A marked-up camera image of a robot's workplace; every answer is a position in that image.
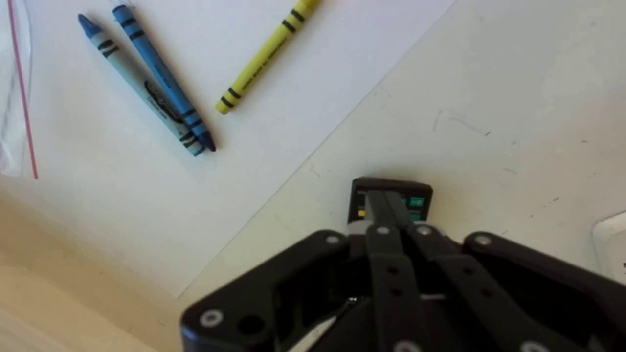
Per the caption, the clear plastic zip bag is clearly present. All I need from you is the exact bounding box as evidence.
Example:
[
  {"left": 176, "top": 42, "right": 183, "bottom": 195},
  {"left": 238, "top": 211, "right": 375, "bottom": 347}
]
[{"left": 0, "top": 0, "right": 41, "bottom": 181}]

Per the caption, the grey blue crayon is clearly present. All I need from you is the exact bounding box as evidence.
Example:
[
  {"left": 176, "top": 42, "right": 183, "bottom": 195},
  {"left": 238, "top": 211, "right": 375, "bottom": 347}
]
[{"left": 76, "top": 11, "right": 207, "bottom": 158}]

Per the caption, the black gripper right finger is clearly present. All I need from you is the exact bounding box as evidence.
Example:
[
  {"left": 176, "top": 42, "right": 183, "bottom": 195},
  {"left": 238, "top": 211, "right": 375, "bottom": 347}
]
[{"left": 383, "top": 189, "right": 626, "bottom": 352}]

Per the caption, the yellow crayon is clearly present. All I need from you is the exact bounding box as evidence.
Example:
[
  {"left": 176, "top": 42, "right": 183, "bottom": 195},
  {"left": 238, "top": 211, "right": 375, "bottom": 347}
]
[{"left": 213, "top": 0, "right": 322, "bottom": 117}]

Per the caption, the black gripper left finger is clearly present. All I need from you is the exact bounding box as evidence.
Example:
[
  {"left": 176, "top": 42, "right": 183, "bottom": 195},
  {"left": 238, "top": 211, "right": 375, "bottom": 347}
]
[{"left": 180, "top": 189, "right": 426, "bottom": 352}]

